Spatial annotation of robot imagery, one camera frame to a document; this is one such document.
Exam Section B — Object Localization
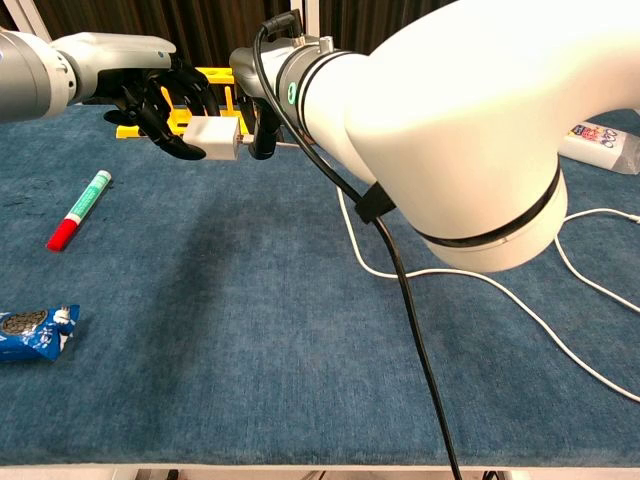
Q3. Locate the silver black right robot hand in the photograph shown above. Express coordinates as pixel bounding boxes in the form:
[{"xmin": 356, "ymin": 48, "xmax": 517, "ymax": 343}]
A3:
[{"xmin": 228, "ymin": 45, "xmax": 287, "ymax": 161}]

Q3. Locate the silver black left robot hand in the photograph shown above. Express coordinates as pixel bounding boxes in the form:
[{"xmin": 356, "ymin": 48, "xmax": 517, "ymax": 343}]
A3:
[{"xmin": 51, "ymin": 31, "xmax": 220, "ymax": 162}]

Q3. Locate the white charger block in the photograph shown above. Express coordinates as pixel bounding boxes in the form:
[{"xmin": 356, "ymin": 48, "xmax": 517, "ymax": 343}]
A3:
[{"xmin": 182, "ymin": 116, "xmax": 242, "ymax": 162}]

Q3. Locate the white usb cable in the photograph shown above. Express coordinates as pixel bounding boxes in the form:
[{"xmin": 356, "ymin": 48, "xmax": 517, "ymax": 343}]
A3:
[{"xmin": 238, "ymin": 133, "xmax": 640, "ymax": 402}]

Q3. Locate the yellow test tube rack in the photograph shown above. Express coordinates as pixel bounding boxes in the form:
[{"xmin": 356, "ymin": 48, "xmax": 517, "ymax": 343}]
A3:
[{"xmin": 115, "ymin": 65, "xmax": 251, "ymax": 139}]

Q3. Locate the dark brown curtain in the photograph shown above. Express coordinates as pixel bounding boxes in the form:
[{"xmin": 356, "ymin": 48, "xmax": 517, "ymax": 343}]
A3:
[{"xmin": 0, "ymin": 0, "xmax": 459, "ymax": 69}]

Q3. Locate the green marker with red cap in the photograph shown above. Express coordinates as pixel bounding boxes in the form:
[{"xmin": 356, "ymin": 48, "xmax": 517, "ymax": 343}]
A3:
[{"xmin": 46, "ymin": 169, "xmax": 113, "ymax": 253}]

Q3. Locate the blue table cloth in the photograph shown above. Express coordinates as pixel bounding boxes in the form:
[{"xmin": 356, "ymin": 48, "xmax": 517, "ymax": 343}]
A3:
[{"xmin": 0, "ymin": 103, "xmax": 640, "ymax": 469}]

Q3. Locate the blue cookie packet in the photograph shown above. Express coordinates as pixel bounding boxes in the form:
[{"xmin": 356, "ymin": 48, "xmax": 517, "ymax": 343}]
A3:
[{"xmin": 0, "ymin": 303, "xmax": 82, "ymax": 365}]

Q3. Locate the upright white frame post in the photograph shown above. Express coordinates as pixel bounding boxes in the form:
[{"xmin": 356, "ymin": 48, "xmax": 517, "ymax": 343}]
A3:
[{"xmin": 289, "ymin": 0, "xmax": 322, "ymax": 40}]

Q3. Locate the slanted white frame post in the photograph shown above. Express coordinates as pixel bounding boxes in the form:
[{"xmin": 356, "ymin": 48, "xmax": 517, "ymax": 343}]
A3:
[{"xmin": 10, "ymin": 0, "xmax": 54, "ymax": 44}]

